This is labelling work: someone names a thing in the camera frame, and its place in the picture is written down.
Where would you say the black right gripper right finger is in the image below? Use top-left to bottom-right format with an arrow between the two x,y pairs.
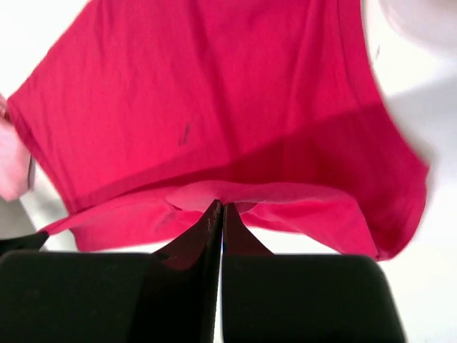
221,204 -> 406,342

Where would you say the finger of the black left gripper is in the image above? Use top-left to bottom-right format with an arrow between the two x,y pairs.
0,232 -> 49,257

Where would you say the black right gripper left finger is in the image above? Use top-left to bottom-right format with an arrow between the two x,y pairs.
1,201 -> 222,342

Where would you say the pink t shirt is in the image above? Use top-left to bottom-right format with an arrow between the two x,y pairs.
0,96 -> 31,202

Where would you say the magenta t shirt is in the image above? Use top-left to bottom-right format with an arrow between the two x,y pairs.
7,1 -> 428,261

